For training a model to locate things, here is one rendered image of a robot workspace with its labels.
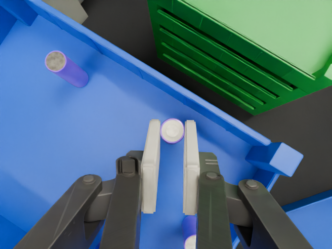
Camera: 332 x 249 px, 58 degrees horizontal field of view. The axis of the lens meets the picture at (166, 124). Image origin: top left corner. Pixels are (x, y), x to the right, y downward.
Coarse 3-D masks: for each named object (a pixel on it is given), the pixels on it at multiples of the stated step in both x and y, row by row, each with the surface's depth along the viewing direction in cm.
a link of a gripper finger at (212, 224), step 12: (204, 180) 14; (216, 180) 14; (204, 192) 13; (216, 192) 13; (204, 204) 13; (216, 204) 13; (204, 216) 12; (216, 216) 12; (228, 216) 12; (204, 228) 11; (216, 228) 11; (228, 228) 11; (204, 240) 11; (216, 240) 11; (228, 240) 11
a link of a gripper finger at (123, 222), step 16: (128, 160) 15; (128, 176) 14; (112, 192) 13; (128, 192) 13; (112, 208) 12; (128, 208) 12; (112, 224) 11; (128, 224) 11; (112, 240) 10; (128, 240) 11
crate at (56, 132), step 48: (0, 0) 26; (0, 48) 31; (48, 48) 31; (96, 48) 30; (0, 96) 31; (48, 96) 31; (96, 96) 31; (144, 96) 30; (192, 96) 25; (0, 144) 31; (48, 144) 30; (96, 144) 30; (144, 144) 30; (240, 144) 30; (0, 192) 30; (48, 192) 30; (0, 240) 26; (96, 240) 30; (144, 240) 29
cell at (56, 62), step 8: (48, 56) 24; (56, 56) 24; (64, 56) 24; (48, 64) 24; (56, 64) 24; (64, 64) 24; (72, 64) 26; (56, 72) 24; (64, 72) 25; (72, 72) 26; (80, 72) 28; (72, 80) 27; (80, 80) 29
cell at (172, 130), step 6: (168, 120) 21; (174, 120) 21; (162, 126) 21; (168, 126) 21; (174, 126) 21; (180, 126) 21; (162, 132) 21; (168, 132) 21; (174, 132) 21; (180, 132) 21; (162, 138) 22; (168, 138) 21; (174, 138) 21; (180, 138) 21
